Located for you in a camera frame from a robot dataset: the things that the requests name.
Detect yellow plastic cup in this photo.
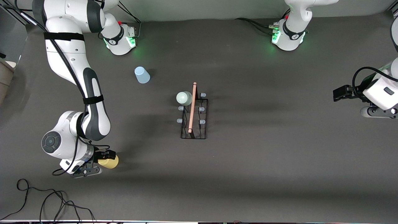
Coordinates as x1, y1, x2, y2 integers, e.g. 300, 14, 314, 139
98, 156, 119, 169

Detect black wire cup holder rack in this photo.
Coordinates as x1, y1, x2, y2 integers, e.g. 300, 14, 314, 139
177, 82, 209, 139

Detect pale green plastic cup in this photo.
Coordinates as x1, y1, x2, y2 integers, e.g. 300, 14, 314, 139
176, 91, 192, 106

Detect light blue plastic cup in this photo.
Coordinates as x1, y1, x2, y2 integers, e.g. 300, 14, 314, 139
134, 66, 150, 84

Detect beige box beside table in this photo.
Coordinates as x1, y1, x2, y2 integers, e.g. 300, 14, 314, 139
0, 53, 16, 106

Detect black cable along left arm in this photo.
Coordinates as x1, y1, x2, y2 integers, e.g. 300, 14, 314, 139
352, 67, 398, 100

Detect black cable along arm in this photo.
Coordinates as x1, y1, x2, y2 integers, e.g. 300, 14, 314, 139
352, 67, 398, 100
14, 0, 111, 176

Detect loose black cable on table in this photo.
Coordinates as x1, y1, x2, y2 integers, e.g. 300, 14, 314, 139
0, 179, 95, 224

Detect black cable along right arm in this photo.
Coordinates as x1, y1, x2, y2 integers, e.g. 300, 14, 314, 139
14, 0, 111, 176

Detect black left arm base cables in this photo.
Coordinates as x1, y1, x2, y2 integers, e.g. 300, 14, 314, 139
235, 9, 291, 35

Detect black arm base cables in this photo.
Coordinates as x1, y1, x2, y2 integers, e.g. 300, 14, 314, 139
117, 2, 142, 39
235, 9, 291, 35

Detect black right arm base cables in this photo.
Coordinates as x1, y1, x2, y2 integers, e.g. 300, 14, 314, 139
117, 2, 142, 39

